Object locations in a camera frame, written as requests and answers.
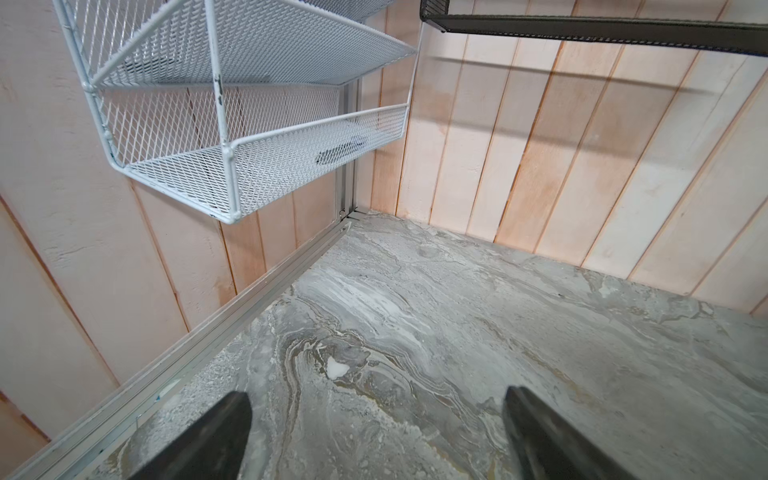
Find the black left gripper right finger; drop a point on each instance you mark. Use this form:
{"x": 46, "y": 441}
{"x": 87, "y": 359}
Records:
{"x": 547, "y": 446}

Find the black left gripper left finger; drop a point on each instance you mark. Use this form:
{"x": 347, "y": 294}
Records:
{"x": 213, "y": 447}

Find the aluminium frame rail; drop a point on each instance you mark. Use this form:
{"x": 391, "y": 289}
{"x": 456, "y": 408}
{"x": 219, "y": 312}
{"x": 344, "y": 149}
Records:
{"x": 111, "y": 290}

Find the white wire mesh shelf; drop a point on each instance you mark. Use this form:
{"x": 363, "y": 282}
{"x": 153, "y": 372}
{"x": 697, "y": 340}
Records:
{"x": 227, "y": 106}

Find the black mesh wall basket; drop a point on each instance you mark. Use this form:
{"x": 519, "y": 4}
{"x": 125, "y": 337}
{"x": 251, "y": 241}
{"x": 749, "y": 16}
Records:
{"x": 727, "y": 37}

